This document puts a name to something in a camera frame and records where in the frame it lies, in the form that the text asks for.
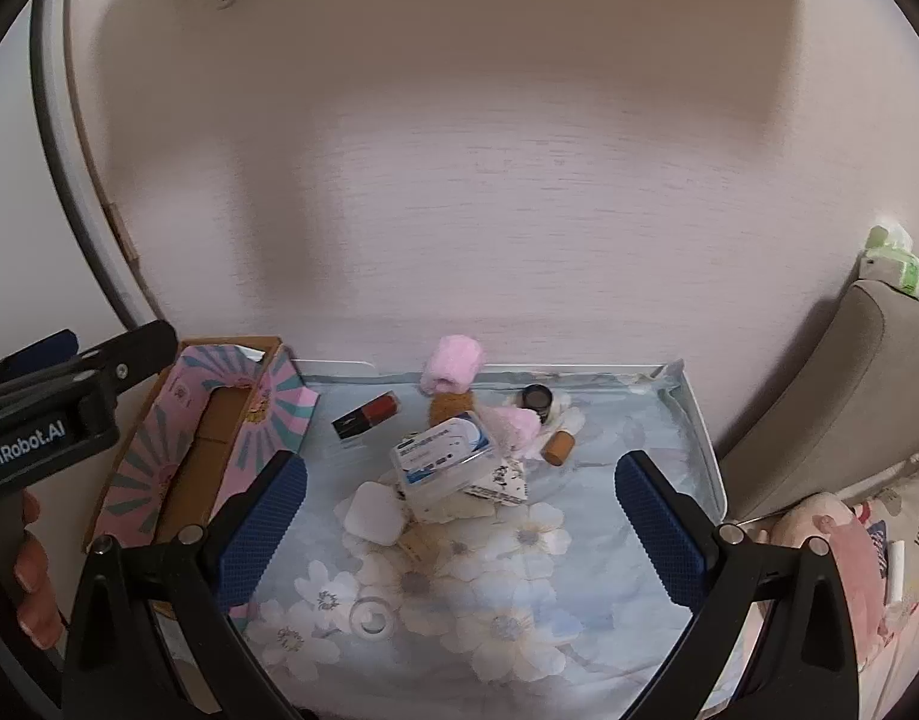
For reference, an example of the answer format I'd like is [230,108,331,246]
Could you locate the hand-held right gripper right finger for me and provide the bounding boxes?
[613,450,861,720]

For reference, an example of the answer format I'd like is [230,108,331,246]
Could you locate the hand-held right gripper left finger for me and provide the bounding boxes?
[60,450,310,720]

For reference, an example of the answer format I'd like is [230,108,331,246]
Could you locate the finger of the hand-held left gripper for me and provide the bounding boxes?
[69,320,179,391]
[0,328,81,392]

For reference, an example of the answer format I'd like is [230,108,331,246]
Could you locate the pink patterned cardboard box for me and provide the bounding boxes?
[84,336,318,550]

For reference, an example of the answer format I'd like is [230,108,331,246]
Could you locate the red and black lipstick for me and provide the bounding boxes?
[331,392,402,442]

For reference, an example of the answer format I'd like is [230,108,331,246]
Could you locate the white black printed packet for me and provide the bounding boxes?
[463,457,531,505]

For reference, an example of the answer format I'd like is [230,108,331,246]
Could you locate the white and blue plastic box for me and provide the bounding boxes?
[389,412,505,515]

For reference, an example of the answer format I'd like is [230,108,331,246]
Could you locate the pink fluffy roll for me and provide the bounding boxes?
[420,335,486,398]

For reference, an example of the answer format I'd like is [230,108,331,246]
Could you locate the person's left hand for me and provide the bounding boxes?
[0,487,64,650]

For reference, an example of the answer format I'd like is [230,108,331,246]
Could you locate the white square compact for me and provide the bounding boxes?
[337,481,406,547]

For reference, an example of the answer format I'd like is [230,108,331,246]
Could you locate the pink plush toy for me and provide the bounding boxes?
[770,493,891,616]

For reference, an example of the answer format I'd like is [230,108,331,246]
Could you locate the pink fluffy scrunchie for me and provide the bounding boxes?
[483,405,544,460]

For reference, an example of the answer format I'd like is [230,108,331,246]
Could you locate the grey cushion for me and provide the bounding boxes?
[718,279,919,522]

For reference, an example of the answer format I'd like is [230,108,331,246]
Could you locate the white tube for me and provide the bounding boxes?
[885,540,908,607]

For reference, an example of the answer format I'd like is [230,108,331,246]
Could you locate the printed blanket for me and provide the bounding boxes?
[729,454,919,691]

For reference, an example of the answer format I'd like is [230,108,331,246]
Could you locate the green white tissue pack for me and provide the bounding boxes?
[860,251,919,299]
[866,225,914,254]

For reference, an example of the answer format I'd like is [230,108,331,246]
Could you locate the clear plastic ring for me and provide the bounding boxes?
[348,596,393,638]

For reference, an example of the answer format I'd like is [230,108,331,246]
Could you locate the curved frame bar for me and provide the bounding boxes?
[31,0,167,338]

